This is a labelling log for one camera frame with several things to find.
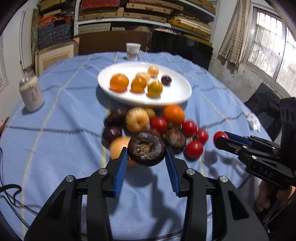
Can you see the yellow apple with stem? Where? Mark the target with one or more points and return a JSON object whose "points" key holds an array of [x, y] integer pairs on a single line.
{"points": [[137, 119]]}

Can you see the orange-yellow tomato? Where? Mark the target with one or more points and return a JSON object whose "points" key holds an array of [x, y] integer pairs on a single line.
{"points": [[155, 89], [138, 85]]}

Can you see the dark mangosteen front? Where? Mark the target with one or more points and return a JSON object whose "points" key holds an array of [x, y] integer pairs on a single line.
{"points": [[146, 148]]}

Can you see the dark mangosteen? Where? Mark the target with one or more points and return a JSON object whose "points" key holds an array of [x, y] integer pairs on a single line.
{"points": [[116, 118], [146, 148], [174, 139], [155, 132]]}

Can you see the person's right hand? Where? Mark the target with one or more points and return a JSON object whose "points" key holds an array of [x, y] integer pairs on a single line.
{"points": [[263, 201]]}

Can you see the left window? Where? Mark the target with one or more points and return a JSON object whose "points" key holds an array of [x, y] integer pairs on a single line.
{"points": [[3, 75]]}

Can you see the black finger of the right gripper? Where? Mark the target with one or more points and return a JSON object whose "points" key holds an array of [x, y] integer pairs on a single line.
{"points": [[229, 145]]}

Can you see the white paper cup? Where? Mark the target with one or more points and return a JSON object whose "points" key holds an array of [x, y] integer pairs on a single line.
{"points": [[132, 50]]}

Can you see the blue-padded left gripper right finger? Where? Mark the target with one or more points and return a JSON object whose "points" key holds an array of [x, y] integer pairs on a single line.
{"points": [[232, 217]]}

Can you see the white oval plate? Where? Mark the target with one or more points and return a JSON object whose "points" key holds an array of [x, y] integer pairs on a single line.
{"points": [[178, 92]]}

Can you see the crumpled white tissue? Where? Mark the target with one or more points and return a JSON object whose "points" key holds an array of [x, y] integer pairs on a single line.
{"points": [[253, 122]]}

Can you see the pale round pear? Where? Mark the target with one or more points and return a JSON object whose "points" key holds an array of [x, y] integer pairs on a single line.
{"points": [[117, 145], [144, 75]]}

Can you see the dark mangosteen right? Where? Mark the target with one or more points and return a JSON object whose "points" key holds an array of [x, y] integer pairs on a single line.
{"points": [[174, 139]]}

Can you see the black cloth on chair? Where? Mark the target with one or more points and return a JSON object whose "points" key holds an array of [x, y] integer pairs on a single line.
{"points": [[277, 116]]}

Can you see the pale round pear front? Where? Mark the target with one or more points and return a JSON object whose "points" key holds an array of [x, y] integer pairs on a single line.
{"points": [[144, 75]]}

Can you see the white metal shelf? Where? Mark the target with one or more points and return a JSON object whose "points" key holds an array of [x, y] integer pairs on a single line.
{"points": [[193, 18]]}

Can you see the dark mangosteen back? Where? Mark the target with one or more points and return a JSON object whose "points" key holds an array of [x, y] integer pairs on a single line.
{"points": [[116, 118]]}

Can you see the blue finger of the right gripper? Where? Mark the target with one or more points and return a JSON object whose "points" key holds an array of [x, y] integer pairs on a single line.
{"points": [[238, 137]]}

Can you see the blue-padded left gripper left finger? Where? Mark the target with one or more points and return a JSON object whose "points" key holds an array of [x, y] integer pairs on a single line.
{"points": [[60, 217]]}

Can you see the white beverage can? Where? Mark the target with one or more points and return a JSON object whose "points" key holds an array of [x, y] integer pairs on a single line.
{"points": [[31, 93]]}

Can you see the orange mandarin near plate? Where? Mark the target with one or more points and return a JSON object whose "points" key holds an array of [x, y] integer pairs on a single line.
{"points": [[173, 114]]}

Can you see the red cherry tomato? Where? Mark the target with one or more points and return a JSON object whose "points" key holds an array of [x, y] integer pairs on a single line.
{"points": [[194, 149], [202, 136], [189, 128], [217, 135], [159, 123]]}

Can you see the wooden framed panel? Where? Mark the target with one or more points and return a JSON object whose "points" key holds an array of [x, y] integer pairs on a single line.
{"points": [[47, 57]]}

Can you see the right window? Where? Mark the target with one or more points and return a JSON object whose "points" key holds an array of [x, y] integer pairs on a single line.
{"points": [[271, 50]]}

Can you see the dark plum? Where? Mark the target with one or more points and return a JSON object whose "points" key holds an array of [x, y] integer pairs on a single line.
{"points": [[109, 134], [166, 80]]}

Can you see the brown wooden board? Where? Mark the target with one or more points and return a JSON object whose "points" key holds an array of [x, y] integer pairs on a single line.
{"points": [[111, 41]]}

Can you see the dark mangosteen middle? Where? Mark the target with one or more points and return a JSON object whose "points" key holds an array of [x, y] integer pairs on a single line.
{"points": [[155, 132]]}

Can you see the blue checked tablecloth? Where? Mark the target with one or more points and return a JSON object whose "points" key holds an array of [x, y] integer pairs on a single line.
{"points": [[64, 138]]}

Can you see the large orange mandarin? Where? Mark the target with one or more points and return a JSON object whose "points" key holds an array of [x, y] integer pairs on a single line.
{"points": [[119, 83]]}

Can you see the beige patterned curtain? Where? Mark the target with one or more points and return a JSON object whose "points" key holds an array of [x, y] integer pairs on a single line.
{"points": [[233, 43]]}

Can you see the yellow pear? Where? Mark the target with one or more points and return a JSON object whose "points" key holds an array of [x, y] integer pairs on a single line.
{"points": [[153, 71]]}

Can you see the window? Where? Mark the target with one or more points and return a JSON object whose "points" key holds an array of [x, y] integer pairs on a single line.
{"points": [[3, 75], [271, 50]]}

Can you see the small yellow fruit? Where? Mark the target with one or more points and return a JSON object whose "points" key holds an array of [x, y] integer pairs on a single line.
{"points": [[150, 113]]}

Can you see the wooden chair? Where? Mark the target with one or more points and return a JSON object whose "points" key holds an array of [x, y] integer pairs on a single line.
{"points": [[3, 125]]}

